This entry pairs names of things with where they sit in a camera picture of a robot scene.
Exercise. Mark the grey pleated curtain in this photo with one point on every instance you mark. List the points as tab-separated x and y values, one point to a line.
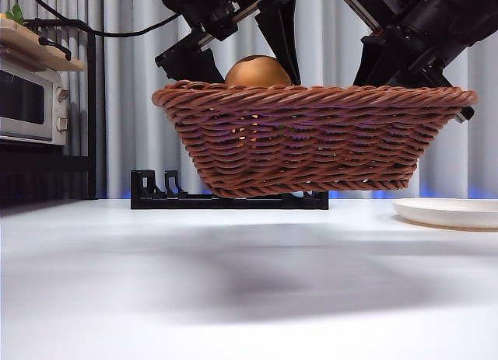
136	103

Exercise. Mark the silver toaster oven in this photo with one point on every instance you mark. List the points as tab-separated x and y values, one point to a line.
23	103

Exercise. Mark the light wooden board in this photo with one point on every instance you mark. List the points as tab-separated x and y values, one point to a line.
19	35

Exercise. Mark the black plate rack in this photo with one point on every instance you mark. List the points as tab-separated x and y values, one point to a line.
144	189

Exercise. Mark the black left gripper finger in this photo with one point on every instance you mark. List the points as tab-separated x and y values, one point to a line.
282	33
190	66

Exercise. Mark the small green plant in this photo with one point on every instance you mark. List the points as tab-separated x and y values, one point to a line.
16	13

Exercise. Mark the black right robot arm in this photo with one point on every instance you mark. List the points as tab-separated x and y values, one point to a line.
447	22

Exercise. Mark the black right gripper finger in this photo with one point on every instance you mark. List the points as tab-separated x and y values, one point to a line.
420	80
377	64

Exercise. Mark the black metal shelf frame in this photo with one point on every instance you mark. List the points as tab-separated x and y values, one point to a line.
91	103

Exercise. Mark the brown wicker basket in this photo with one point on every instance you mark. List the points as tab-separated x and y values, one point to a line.
303	150

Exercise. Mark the brown potato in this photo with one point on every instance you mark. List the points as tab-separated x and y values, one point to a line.
257	72

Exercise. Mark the cream white plate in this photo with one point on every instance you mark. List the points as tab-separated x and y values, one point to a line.
447	214

